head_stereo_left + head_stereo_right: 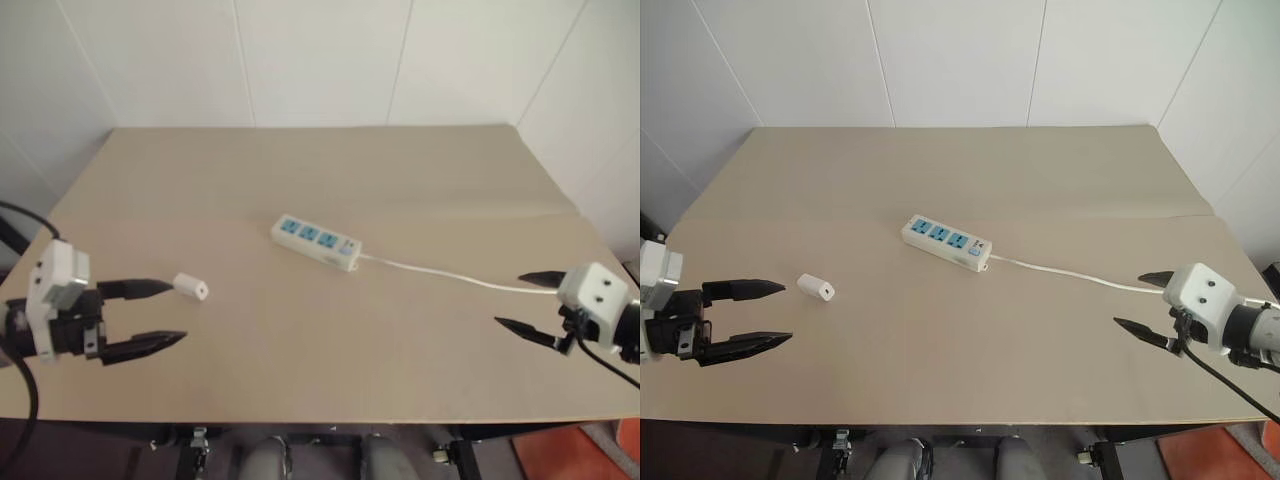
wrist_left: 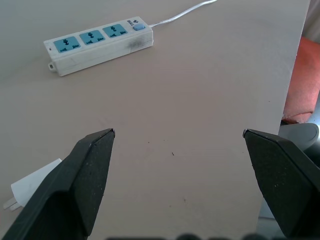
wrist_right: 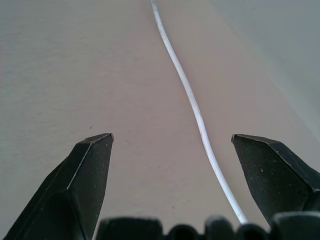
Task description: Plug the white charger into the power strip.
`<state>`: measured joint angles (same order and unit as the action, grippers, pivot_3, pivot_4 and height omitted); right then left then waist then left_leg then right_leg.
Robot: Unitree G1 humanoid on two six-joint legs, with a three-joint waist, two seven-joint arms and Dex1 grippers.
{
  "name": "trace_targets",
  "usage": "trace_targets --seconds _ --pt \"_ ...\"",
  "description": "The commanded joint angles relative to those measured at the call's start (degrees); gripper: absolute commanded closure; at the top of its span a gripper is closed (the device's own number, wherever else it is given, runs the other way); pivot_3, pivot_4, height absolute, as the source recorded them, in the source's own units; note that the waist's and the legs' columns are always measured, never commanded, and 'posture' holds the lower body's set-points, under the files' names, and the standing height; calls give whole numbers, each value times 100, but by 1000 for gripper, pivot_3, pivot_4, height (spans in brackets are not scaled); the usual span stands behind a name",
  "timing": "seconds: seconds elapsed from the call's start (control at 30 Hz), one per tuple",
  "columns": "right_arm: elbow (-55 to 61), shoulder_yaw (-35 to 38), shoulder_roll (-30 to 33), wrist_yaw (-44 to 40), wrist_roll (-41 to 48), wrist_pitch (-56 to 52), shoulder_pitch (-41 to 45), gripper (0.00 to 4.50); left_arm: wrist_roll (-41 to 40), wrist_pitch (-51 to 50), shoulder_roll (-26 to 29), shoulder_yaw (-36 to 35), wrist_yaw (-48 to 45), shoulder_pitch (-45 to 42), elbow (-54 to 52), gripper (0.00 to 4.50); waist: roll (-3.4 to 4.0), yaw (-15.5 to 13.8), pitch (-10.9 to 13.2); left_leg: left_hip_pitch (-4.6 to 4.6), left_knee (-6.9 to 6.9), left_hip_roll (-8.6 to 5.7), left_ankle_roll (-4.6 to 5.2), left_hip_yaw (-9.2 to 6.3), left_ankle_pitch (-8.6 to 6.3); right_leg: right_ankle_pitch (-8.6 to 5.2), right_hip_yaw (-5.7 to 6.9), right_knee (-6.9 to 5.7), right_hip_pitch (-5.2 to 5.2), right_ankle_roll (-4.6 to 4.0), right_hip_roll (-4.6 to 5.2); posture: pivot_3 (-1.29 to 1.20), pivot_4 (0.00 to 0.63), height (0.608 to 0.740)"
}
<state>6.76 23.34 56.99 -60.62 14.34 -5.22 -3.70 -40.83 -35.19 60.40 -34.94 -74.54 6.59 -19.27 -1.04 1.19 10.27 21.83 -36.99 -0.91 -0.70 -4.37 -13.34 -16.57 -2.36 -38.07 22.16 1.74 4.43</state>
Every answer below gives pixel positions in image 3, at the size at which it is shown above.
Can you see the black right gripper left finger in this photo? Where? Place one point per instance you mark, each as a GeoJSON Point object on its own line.
{"type": "Point", "coordinates": [75, 190]}

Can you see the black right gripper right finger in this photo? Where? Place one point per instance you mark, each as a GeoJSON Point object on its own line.
{"type": "Point", "coordinates": [275, 180]}

